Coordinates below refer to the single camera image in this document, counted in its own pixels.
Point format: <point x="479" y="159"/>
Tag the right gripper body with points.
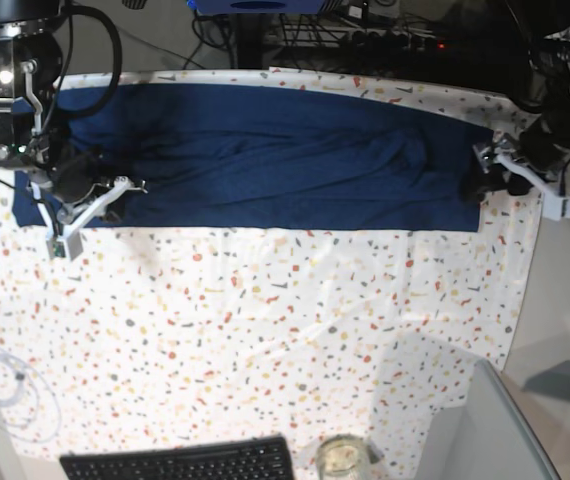
<point x="57" y="166"/>

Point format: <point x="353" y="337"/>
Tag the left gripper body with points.
<point x="541" y="147"/>

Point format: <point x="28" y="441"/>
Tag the dark blue t-shirt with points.
<point x="236" y="156"/>

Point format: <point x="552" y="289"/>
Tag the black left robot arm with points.
<point x="528" y="44"/>

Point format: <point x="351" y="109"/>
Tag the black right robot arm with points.
<point x="34" y="129"/>

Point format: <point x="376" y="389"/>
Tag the white terrazzo tablecloth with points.
<point x="169" y="337"/>

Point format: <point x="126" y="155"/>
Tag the black power strip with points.
<point x="380" y="41"/>

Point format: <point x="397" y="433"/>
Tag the blue box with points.
<point x="215" y="7"/>

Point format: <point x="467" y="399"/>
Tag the grey monitor back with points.
<point x="487" y="437"/>

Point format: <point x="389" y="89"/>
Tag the black keyboard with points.
<point x="263" y="458"/>

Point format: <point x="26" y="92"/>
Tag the glass jar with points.
<point x="343" y="457"/>

